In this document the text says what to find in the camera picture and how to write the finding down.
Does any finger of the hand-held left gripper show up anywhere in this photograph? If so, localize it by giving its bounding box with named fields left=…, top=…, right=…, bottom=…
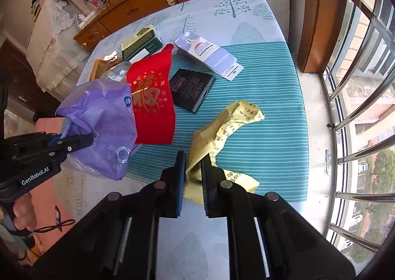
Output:
left=46, top=132, right=68, bottom=146
left=51, top=134, right=94, bottom=157

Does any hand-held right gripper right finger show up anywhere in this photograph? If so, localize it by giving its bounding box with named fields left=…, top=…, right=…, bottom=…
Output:
left=201, top=155, right=357, bottom=280

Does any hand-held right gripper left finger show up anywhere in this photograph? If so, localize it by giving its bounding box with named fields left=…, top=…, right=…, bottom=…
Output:
left=29, top=150, right=189, bottom=280

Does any purple plastic bag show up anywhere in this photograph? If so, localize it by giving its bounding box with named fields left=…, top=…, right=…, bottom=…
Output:
left=56, top=79, right=138, bottom=182

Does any yellow printed paper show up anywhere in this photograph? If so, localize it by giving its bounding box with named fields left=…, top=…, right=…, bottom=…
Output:
left=183, top=101, right=266, bottom=206

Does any purple and white carton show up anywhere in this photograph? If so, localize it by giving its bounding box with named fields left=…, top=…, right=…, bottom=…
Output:
left=173, top=32, right=244, bottom=82

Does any person's left hand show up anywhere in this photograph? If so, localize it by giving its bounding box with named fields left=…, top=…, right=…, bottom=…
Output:
left=12, top=192, right=38, bottom=239

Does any red envelope with gold print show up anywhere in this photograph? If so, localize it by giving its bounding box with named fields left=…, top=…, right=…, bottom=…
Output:
left=126, top=43, right=176, bottom=145

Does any dark wooden cabinet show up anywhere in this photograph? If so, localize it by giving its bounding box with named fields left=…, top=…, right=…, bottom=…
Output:
left=0, top=37, right=59, bottom=109

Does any orange and gold packet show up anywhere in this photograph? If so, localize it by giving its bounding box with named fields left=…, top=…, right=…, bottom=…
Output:
left=92, top=52, right=124, bottom=81

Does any teal tree-print tablecloth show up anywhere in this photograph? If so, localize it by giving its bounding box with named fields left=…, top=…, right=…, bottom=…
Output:
left=54, top=0, right=310, bottom=280

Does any black flat box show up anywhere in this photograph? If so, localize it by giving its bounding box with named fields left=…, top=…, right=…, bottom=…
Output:
left=169, top=68, right=217, bottom=114

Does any white lace cloth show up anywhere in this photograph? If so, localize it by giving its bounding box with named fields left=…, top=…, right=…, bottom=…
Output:
left=26, top=0, right=93, bottom=98

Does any green and cream box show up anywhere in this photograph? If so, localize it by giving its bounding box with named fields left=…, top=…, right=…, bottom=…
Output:
left=121, top=24, right=163, bottom=62

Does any white power strip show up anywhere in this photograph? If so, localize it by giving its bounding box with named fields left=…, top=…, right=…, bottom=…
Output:
left=76, top=11, right=94, bottom=29

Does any wooden dresser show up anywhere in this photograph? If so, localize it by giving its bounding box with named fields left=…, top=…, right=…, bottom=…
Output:
left=73, top=0, right=249, bottom=52

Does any metal window grille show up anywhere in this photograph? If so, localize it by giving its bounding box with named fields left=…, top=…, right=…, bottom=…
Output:
left=321, top=0, right=395, bottom=253

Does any black lanyard cord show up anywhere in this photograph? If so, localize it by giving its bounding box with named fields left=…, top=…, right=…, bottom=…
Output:
left=46, top=219, right=76, bottom=233

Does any wooden window frame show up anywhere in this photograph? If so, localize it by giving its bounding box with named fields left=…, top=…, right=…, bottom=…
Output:
left=304, top=0, right=352, bottom=74

